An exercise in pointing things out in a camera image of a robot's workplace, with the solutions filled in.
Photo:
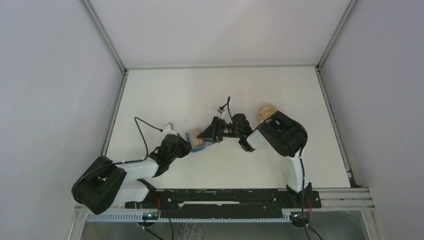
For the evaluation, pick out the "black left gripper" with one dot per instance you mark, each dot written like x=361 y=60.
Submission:
x=185 y=146

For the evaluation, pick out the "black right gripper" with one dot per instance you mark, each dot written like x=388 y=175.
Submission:
x=213 y=131

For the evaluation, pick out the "orange credit card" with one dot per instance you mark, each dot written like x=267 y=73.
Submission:
x=192 y=136

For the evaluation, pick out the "blue leather card holder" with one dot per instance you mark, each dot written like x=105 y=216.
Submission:
x=204 y=145

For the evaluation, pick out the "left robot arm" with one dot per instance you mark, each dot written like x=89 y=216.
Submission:
x=106 y=183

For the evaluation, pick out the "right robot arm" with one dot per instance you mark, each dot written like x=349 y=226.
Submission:
x=285 y=135

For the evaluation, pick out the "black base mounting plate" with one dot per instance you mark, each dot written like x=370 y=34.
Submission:
x=259 y=202

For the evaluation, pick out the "beige oval tray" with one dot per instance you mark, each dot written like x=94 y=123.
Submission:
x=266 y=111

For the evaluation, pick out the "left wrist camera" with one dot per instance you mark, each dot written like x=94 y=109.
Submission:
x=168 y=129

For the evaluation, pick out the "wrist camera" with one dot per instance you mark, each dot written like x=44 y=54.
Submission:
x=221 y=113
x=168 y=129

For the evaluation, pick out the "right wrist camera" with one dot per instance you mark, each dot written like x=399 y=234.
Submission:
x=221 y=113

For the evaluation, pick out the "white cable duct strip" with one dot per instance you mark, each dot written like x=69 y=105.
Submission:
x=282 y=216

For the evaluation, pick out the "aluminium frame rails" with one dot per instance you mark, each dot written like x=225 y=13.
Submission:
x=332 y=200

